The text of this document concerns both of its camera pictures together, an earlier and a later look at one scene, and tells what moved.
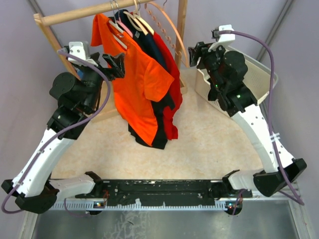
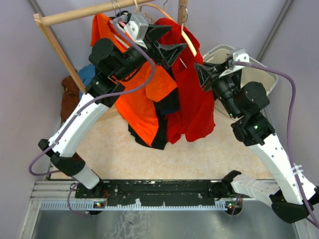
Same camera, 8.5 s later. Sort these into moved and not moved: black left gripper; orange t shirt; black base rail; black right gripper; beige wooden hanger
Moved: black right gripper; black left gripper; beige wooden hanger
Not moved: black base rail; orange t shirt
